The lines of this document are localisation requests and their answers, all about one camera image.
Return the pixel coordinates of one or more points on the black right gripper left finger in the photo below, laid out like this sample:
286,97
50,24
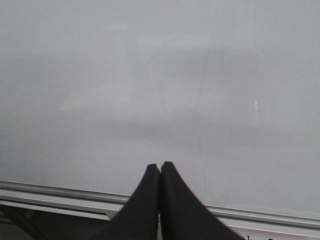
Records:
138,218

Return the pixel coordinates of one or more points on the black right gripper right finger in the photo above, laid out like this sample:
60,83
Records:
182,215

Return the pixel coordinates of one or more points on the white whiteboard with aluminium frame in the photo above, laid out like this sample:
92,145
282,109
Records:
92,91

